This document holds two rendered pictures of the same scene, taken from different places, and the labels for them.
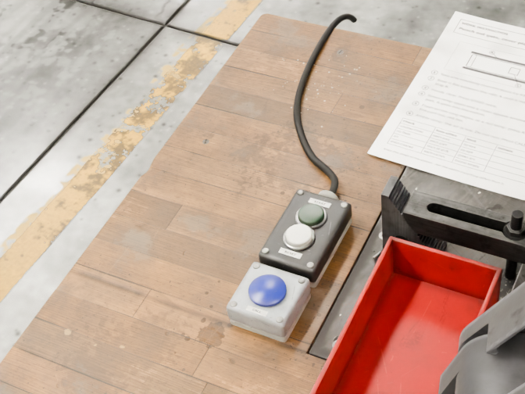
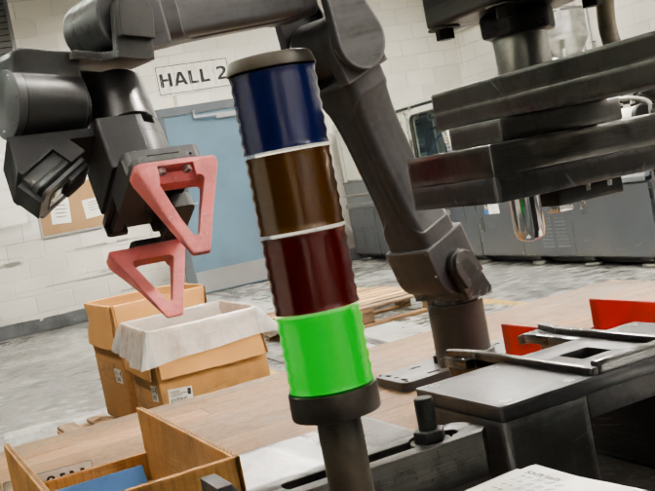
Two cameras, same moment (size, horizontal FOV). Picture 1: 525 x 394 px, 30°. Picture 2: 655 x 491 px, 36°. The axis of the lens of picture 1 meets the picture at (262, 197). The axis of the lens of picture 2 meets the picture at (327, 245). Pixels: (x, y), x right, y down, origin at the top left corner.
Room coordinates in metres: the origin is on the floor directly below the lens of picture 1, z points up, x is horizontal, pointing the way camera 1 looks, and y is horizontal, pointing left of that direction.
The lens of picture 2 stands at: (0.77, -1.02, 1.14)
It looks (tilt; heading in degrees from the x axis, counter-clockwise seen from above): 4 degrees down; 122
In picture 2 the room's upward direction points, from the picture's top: 11 degrees counter-clockwise
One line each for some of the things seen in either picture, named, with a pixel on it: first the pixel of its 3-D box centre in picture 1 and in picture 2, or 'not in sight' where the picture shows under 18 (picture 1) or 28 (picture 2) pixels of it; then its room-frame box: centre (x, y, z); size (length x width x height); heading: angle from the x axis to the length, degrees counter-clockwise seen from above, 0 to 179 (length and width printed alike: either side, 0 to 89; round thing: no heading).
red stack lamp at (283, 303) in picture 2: not in sight; (309, 269); (0.53, -0.66, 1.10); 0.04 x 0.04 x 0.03
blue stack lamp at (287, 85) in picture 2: not in sight; (279, 111); (0.53, -0.66, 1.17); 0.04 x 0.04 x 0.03
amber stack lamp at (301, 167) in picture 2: not in sight; (294, 190); (0.53, -0.66, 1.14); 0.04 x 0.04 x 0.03
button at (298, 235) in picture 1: (299, 239); not in sight; (0.69, -0.03, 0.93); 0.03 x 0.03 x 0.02
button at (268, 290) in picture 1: (268, 293); not in sight; (0.63, 0.01, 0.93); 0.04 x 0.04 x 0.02
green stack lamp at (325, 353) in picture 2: not in sight; (325, 347); (0.53, -0.66, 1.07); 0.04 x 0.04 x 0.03
